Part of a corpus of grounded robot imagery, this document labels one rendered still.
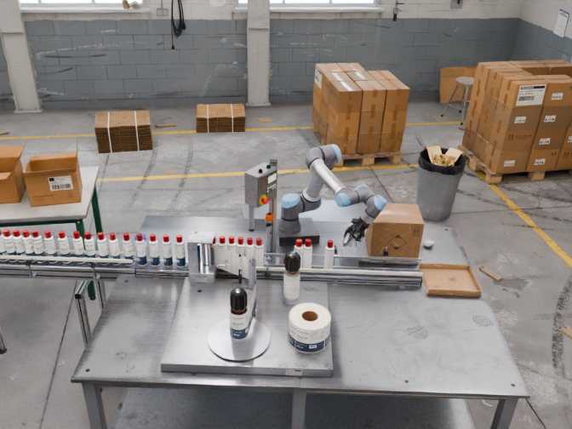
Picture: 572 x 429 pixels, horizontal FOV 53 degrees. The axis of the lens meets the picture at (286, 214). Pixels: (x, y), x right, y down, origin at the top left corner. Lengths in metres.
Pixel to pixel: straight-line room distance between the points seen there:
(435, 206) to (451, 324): 2.63
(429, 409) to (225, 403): 1.17
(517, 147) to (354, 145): 1.76
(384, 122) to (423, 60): 2.62
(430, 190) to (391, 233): 2.22
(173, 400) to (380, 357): 1.28
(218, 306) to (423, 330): 1.08
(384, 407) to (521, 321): 1.62
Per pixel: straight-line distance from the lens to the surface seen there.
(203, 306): 3.07
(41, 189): 4.36
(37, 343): 4.42
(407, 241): 3.47
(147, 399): 3.55
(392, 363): 2.89
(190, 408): 3.47
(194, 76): 8.44
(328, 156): 3.33
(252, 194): 3.09
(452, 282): 3.48
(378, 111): 6.57
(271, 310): 3.03
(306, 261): 3.26
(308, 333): 2.72
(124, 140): 7.06
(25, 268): 3.61
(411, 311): 3.20
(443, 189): 5.58
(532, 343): 4.57
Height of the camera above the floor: 2.81
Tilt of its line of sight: 30 degrees down
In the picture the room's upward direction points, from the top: 2 degrees clockwise
